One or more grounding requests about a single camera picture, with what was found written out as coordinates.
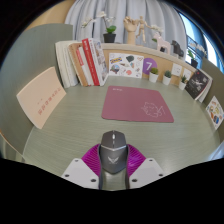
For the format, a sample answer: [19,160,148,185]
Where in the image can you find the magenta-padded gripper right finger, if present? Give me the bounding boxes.
[126,144,165,190]

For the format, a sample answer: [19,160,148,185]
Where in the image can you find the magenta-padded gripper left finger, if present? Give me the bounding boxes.
[61,143,103,190]

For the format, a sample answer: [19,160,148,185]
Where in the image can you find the grey and black computer mouse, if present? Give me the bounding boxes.
[98,129,130,190]

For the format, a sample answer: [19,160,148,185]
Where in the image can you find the dusky pink mouse pad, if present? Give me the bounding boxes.
[101,85,175,124]

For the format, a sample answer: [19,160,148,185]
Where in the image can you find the beige board with red text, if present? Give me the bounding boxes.
[16,66,67,130]

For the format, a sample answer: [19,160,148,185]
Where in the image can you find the colourful sticker sheet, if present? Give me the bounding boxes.
[205,95,224,131]

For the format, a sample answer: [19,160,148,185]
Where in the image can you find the small plant in white pot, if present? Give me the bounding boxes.
[148,67,160,84]
[178,74,188,91]
[162,69,173,86]

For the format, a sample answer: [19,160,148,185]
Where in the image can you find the black cover book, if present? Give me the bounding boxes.
[184,68,210,101]

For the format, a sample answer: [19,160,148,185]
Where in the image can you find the tan brown book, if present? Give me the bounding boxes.
[68,42,89,88]

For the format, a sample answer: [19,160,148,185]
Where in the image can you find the white books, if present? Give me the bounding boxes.
[54,40,79,89]

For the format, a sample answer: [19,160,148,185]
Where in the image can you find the purple round number sign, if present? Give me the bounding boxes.
[142,57,158,76]

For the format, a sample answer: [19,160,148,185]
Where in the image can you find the white sticker sheet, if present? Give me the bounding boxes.
[108,52,145,79]

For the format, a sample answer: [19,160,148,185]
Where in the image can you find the red-edged book with photo cover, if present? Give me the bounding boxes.
[77,37,110,87]

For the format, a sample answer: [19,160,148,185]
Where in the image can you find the green desk partition panel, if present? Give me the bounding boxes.
[0,23,74,156]
[199,58,224,141]

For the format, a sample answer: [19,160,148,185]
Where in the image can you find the white orchid in black pot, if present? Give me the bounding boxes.
[187,44,208,69]
[150,23,165,44]
[80,10,118,44]

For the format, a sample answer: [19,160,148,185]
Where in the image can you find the black wooden horse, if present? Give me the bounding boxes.
[170,39,185,58]

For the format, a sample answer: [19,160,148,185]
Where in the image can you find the pink wooden horse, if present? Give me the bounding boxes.
[156,32,172,54]

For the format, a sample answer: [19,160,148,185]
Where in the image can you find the window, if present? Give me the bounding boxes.
[178,13,224,73]

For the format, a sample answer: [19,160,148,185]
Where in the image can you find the wooden hand model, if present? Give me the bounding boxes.
[123,15,140,46]

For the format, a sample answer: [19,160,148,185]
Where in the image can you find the wooden artist mannequin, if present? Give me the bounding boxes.
[135,15,149,44]

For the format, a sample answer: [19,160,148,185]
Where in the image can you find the light grey curtain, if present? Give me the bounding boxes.
[64,0,188,51]

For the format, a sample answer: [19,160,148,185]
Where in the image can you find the white wall socket plate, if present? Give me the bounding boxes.
[171,63,184,77]
[183,68,193,81]

